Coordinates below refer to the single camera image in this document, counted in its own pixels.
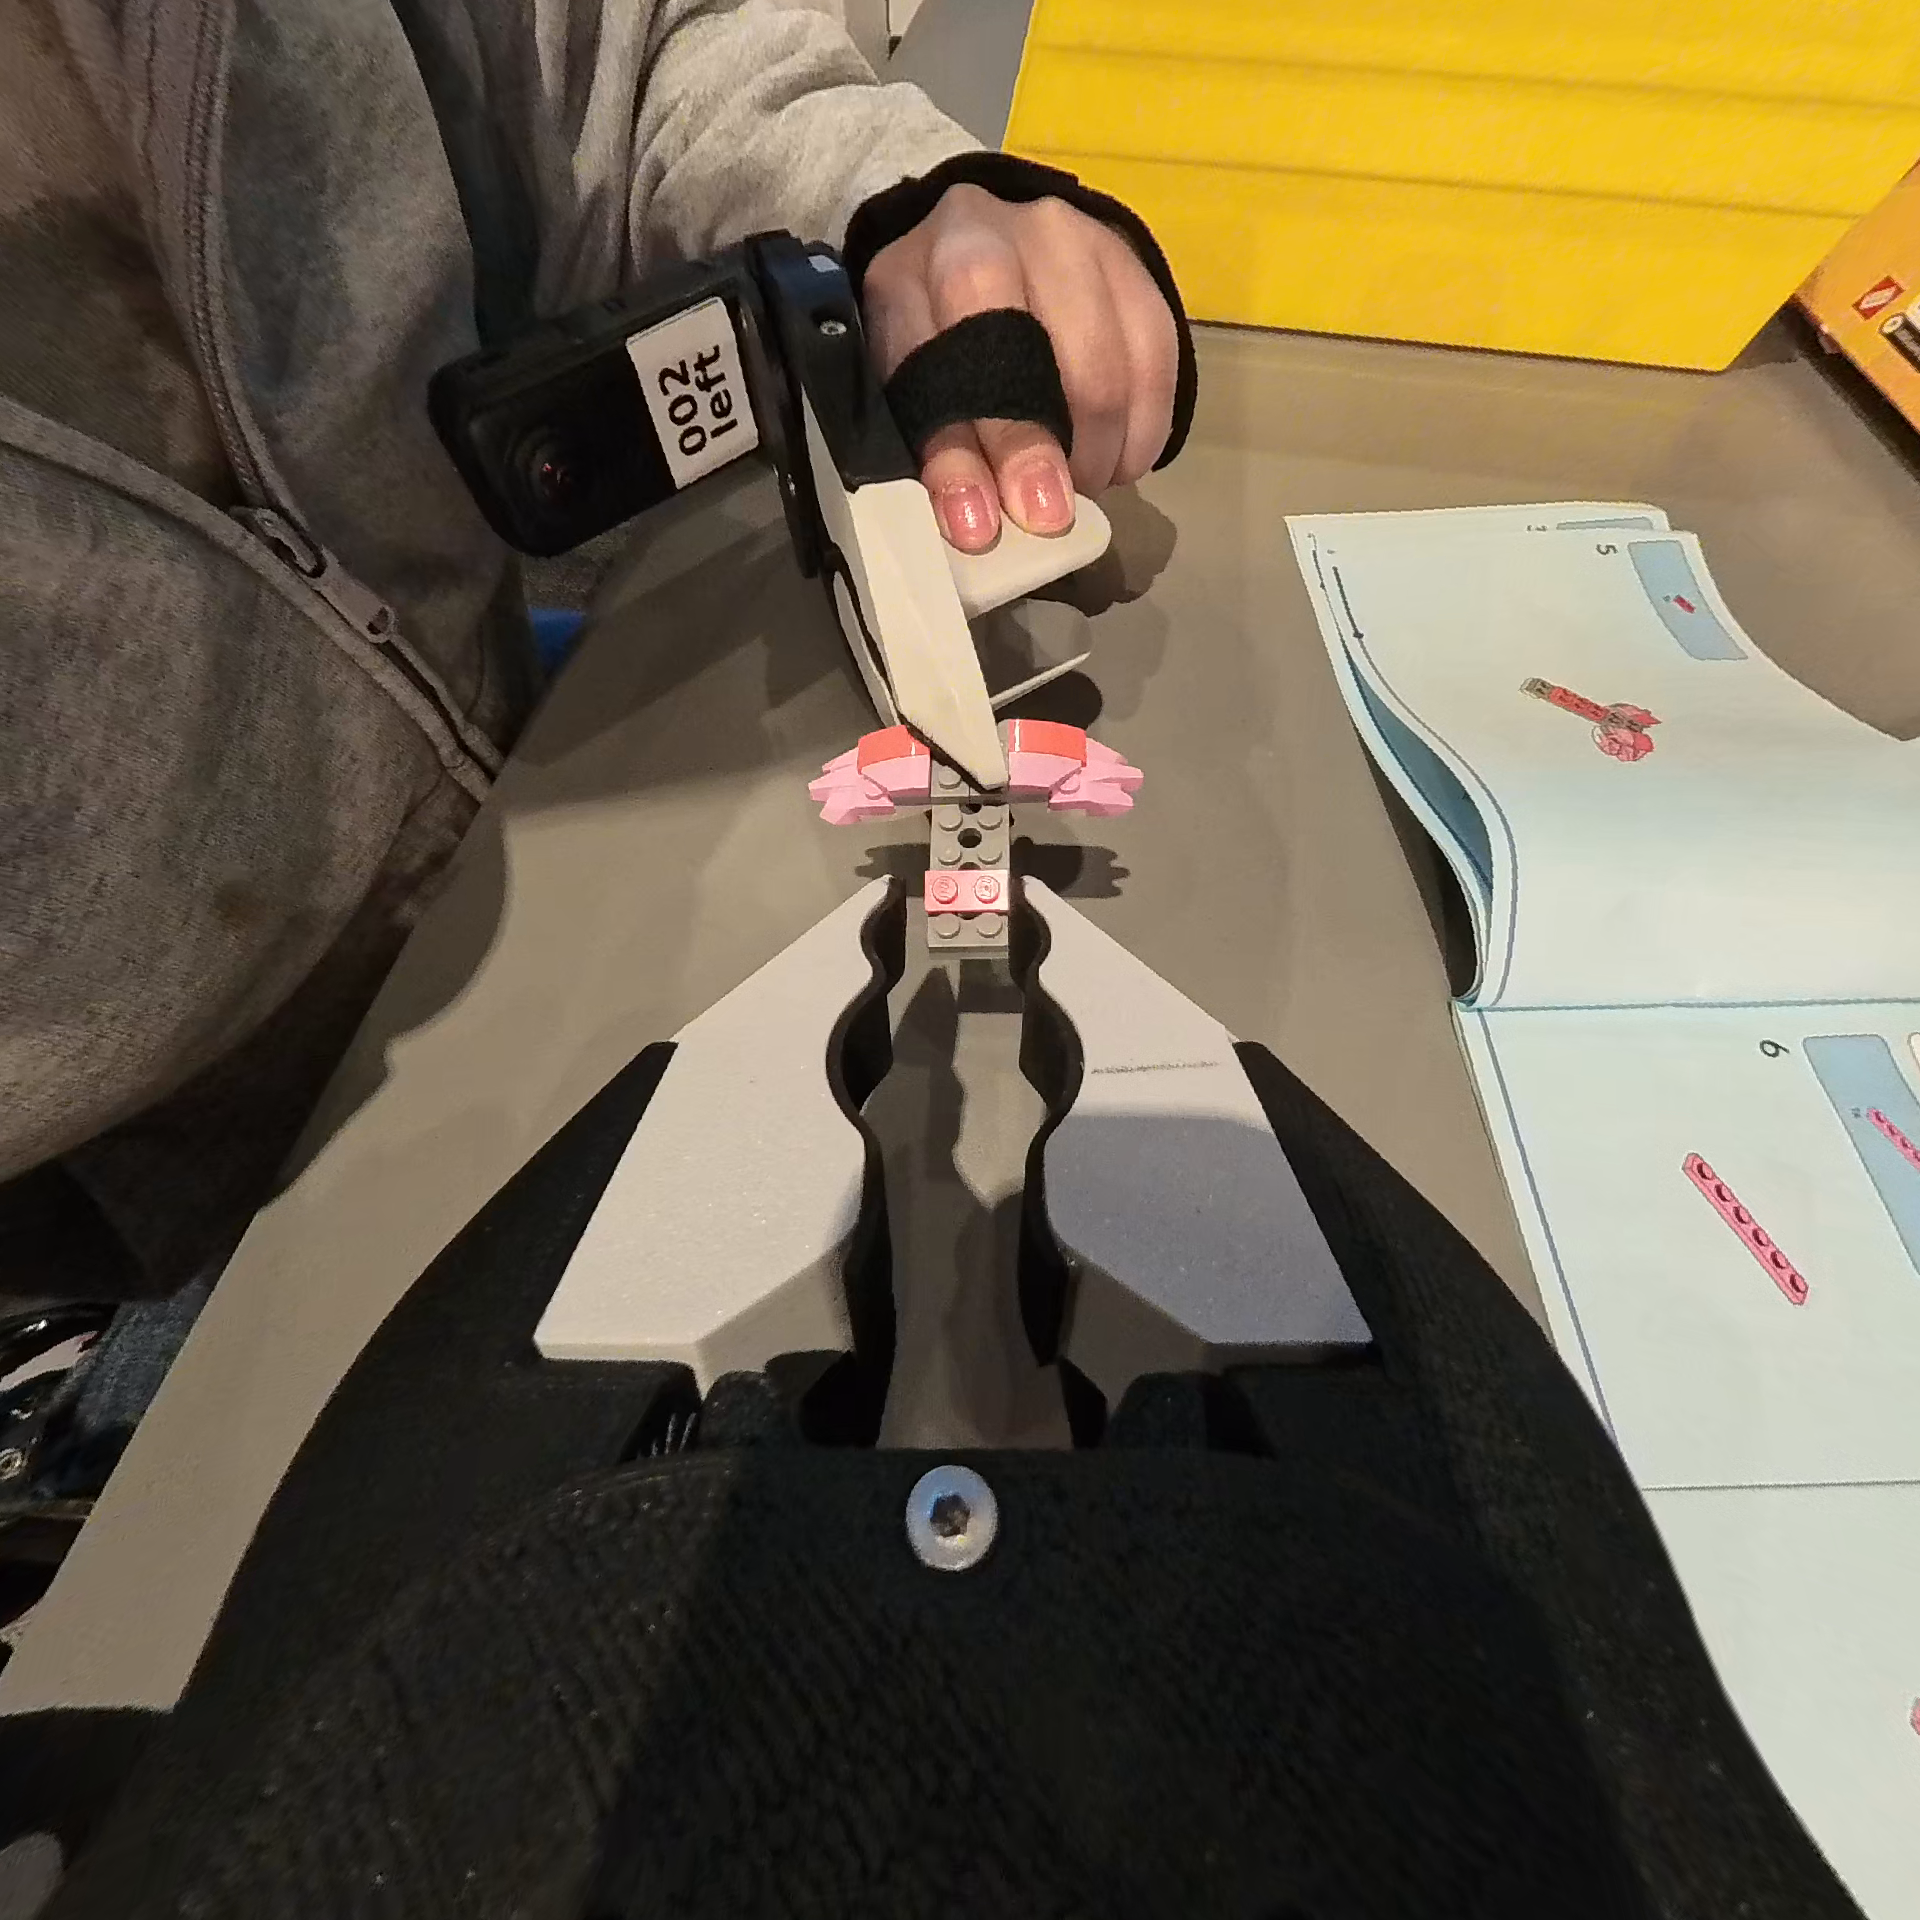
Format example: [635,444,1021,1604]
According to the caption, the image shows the pink grey brick assembly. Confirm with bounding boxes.
[806,718,1146,953]

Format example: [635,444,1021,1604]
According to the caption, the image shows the person's left forearm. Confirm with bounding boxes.
[451,0,986,324]

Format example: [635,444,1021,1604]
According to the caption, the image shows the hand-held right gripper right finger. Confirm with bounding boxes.
[1015,879,1377,1376]

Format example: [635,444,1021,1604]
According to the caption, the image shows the light blue instruction booklet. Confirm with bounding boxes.
[1287,502,1920,1920]

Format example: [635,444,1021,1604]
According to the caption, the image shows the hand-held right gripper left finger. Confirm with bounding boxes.
[527,872,915,1374]

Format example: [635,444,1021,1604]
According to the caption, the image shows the person's left hand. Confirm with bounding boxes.
[857,188,1187,552]

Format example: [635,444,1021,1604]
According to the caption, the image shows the yellow plastic bin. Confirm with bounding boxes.
[1002,0,1920,372]

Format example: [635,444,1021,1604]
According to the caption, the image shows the person's dark jeans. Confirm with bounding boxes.
[0,1275,203,1637]

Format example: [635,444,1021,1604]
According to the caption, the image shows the person's grey hoodie torso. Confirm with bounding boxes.
[0,0,601,1201]

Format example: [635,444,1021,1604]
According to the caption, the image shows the orange brick set box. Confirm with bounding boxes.
[1793,157,1920,437]

